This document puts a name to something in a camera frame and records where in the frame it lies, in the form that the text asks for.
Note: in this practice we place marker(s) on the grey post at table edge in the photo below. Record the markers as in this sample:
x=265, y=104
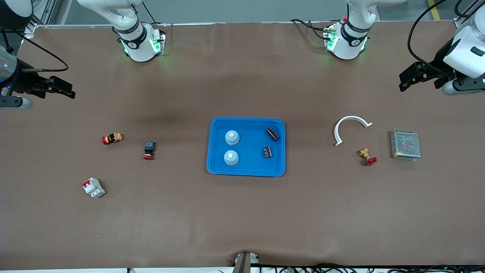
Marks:
x=244, y=263

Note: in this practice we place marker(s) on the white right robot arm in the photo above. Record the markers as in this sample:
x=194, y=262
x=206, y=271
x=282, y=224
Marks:
x=140, y=45

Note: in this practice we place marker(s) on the metal mesh power supply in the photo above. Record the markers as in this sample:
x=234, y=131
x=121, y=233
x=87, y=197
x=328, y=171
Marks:
x=406, y=145

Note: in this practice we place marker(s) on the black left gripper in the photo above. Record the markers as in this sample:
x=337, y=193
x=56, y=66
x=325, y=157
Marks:
x=439, y=59

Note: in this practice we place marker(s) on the large dark electrolytic capacitor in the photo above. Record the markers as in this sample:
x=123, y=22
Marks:
x=272, y=134

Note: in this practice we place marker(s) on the red emergency button orange body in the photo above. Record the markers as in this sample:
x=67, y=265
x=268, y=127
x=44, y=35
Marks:
x=112, y=138

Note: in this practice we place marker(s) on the brown table mat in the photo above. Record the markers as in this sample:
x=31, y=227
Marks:
x=242, y=220

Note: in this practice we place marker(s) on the white red circuit breaker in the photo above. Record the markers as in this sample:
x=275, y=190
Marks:
x=93, y=187

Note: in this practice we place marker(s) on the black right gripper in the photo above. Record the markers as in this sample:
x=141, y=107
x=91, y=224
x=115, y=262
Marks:
x=23, y=80

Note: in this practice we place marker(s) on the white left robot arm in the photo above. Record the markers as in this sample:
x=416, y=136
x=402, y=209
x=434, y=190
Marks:
x=348, y=41

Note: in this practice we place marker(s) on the white curved plastic part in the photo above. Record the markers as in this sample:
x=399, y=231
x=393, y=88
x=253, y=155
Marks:
x=352, y=118

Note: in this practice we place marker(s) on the red mushroom button blue body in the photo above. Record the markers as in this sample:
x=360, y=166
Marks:
x=149, y=146

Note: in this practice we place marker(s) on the blue call bell black scratches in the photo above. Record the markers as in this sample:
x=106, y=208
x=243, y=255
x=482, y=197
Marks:
x=230, y=157

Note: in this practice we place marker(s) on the blue plastic tray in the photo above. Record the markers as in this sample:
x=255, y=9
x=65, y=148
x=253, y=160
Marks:
x=246, y=167

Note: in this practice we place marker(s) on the aluminium frame profile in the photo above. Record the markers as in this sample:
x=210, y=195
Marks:
x=464, y=19
x=41, y=15

